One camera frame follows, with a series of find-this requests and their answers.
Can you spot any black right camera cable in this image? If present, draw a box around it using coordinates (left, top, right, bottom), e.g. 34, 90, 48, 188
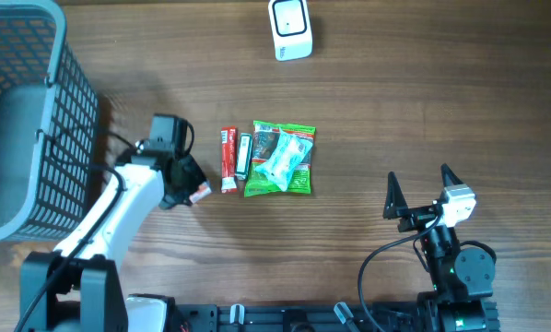
357, 211, 444, 332

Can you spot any mint wet wipes pack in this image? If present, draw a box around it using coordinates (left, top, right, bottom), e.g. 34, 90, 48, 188
256, 128, 314, 192

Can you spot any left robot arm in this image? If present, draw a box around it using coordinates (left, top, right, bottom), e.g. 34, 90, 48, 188
16, 151, 210, 331

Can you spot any black left camera cable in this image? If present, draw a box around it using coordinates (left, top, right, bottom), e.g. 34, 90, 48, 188
12, 131, 141, 332

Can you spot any white barcode scanner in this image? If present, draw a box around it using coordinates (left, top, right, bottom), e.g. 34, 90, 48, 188
268, 0, 313, 62

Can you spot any green snack bag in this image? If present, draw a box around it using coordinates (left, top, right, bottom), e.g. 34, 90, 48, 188
244, 120, 316, 197

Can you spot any red Kleenex tissue pack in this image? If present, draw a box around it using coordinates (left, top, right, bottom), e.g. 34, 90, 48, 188
189, 181, 212, 205

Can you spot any green white small box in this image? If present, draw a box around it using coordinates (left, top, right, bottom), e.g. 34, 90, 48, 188
235, 133, 253, 181

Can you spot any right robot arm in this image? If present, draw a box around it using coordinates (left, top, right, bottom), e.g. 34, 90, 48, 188
376, 164, 498, 331

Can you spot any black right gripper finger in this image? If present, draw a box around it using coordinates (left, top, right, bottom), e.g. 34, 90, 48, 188
440, 163, 463, 187
382, 172, 408, 219

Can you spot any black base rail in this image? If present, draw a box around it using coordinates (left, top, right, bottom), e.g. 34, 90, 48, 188
170, 302, 501, 332

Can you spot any black camera cable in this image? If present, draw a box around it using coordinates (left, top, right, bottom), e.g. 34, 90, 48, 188
12, 131, 141, 332
357, 211, 444, 332

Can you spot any grey plastic shopping basket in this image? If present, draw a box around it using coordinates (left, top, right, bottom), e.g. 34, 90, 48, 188
0, 0, 100, 242

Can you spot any red stick sachet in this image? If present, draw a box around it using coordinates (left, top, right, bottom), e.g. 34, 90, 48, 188
220, 126, 237, 194

